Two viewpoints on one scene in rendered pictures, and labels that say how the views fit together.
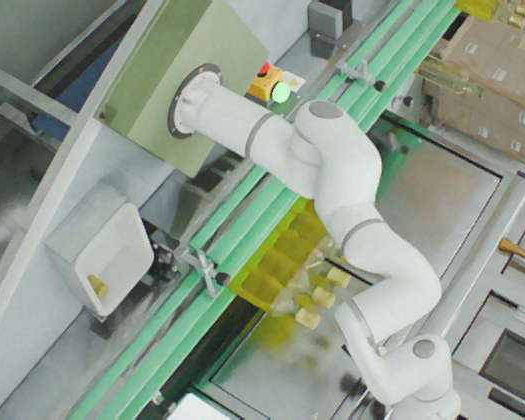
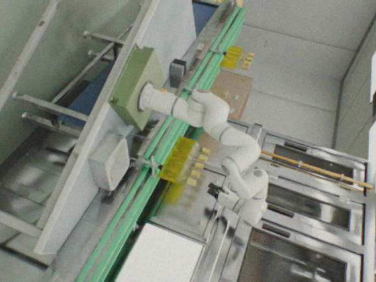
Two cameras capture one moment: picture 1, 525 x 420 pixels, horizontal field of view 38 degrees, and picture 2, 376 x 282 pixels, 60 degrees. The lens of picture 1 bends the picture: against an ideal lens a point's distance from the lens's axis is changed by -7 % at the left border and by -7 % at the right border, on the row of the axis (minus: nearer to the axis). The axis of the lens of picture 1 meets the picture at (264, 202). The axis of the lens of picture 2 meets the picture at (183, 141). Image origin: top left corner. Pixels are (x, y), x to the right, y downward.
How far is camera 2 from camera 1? 40 cm
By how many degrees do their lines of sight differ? 15
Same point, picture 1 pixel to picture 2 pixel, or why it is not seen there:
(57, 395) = (93, 232)
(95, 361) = (108, 212)
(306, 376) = (192, 208)
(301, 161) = (195, 111)
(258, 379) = (173, 212)
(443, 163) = not seen: hidden behind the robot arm
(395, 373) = (250, 183)
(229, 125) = (163, 102)
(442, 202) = not seen: hidden behind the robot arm
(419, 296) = (254, 151)
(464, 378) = not seen: hidden behind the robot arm
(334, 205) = (214, 123)
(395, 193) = (207, 137)
